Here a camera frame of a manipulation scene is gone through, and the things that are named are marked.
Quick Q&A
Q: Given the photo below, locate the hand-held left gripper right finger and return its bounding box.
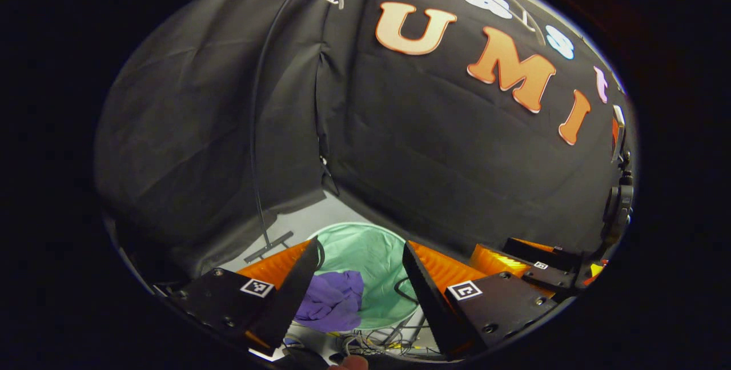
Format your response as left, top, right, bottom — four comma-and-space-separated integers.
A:
401, 240, 559, 359

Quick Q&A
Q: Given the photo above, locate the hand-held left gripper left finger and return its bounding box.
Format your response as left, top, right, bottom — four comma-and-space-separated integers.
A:
168, 236, 320, 356

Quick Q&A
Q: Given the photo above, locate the purple corduroy jacket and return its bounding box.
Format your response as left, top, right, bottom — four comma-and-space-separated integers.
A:
294, 270, 365, 333

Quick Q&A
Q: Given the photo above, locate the green mesh laundry hamper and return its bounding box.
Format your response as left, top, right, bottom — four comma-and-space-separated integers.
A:
308, 222, 423, 332

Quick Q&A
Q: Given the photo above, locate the tangle of floor cables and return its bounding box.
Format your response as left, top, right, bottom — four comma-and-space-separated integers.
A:
286, 324, 443, 359

